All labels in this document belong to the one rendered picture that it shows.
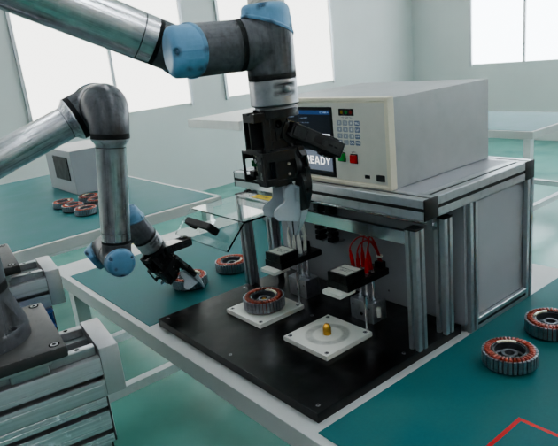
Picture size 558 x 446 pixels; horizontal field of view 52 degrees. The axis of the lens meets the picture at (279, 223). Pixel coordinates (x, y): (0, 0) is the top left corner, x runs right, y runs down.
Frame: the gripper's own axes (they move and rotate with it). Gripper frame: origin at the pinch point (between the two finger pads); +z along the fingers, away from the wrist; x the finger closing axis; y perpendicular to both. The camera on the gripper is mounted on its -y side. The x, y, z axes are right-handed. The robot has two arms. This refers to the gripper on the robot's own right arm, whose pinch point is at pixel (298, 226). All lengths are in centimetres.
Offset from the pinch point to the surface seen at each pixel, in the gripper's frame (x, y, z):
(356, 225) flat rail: -22.9, -30.0, 11.8
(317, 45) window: -553, -398, -31
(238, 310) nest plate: -52, -11, 37
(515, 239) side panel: -11, -70, 23
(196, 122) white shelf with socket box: -143, -45, -4
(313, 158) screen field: -40, -31, -2
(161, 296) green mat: -85, -1, 40
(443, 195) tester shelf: -5.0, -39.4, 3.8
